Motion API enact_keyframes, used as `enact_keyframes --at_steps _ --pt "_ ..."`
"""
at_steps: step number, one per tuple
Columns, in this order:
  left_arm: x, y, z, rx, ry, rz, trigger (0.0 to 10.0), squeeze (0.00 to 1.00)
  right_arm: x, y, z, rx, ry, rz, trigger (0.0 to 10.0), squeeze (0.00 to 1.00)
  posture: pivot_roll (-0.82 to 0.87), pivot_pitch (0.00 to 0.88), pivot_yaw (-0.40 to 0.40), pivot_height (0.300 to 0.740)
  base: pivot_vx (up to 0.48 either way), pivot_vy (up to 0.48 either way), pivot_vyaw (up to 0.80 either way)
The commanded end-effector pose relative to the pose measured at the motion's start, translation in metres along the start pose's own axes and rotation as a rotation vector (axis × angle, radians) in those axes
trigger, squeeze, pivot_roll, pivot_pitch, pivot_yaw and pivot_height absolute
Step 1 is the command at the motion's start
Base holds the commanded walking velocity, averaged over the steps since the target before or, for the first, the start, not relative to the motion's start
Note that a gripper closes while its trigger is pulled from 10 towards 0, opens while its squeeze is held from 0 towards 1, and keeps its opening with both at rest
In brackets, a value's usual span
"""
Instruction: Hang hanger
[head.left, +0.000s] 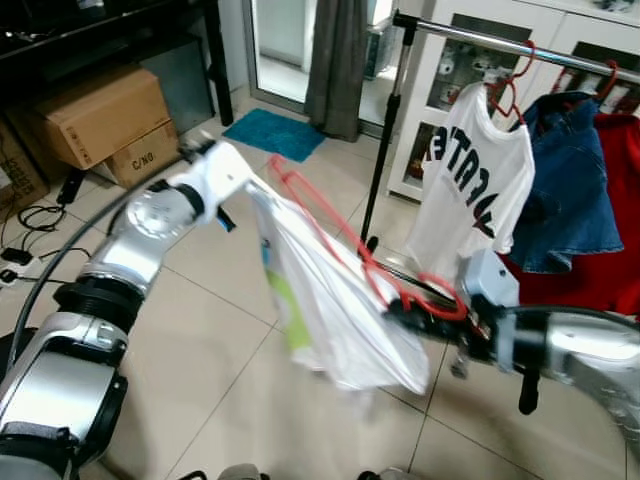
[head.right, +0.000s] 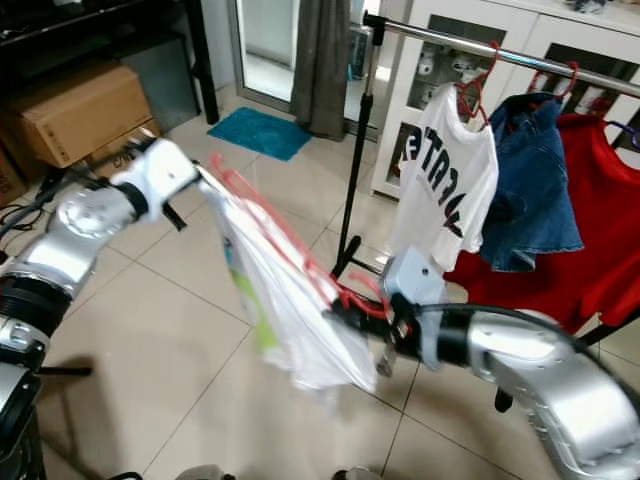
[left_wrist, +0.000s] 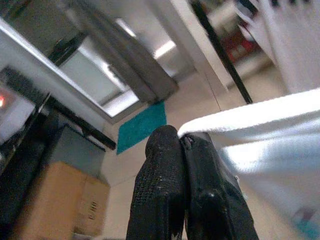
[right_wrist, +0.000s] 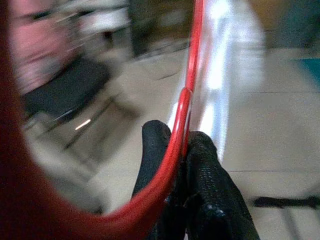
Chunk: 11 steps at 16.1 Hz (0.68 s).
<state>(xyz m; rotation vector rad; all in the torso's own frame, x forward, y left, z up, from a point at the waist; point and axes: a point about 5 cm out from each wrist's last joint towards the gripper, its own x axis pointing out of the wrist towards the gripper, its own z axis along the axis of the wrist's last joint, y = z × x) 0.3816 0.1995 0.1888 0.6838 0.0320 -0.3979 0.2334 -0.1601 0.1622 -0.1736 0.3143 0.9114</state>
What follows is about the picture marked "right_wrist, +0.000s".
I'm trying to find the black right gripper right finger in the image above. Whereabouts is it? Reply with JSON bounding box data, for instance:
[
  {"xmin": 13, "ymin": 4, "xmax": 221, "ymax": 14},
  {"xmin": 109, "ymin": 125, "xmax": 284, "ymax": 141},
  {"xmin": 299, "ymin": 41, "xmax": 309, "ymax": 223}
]
[{"xmin": 185, "ymin": 130, "xmax": 261, "ymax": 240}]

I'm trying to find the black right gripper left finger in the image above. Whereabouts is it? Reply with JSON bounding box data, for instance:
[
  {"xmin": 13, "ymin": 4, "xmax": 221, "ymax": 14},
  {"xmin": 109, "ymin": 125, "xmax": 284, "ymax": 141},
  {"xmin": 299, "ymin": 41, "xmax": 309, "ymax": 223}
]
[{"xmin": 131, "ymin": 119, "xmax": 188, "ymax": 240}]

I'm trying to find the red plastic hanger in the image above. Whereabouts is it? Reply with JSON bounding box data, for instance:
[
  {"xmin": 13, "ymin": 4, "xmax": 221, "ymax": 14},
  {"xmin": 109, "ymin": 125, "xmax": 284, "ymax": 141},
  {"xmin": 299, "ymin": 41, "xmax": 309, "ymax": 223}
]
[{"xmin": 0, "ymin": 0, "xmax": 205, "ymax": 240}]

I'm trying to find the black seat chair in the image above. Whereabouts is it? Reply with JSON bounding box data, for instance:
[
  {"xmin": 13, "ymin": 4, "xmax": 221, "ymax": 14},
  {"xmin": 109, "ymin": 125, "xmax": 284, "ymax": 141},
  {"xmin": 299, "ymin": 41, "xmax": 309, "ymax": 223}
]
[{"xmin": 22, "ymin": 57, "xmax": 141, "ymax": 151}]

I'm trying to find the teal floor mat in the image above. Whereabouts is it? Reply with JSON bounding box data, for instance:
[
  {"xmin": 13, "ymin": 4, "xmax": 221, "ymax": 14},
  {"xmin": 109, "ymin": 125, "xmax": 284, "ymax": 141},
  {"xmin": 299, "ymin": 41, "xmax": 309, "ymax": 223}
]
[{"xmin": 298, "ymin": 58, "xmax": 320, "ymax": 85}]

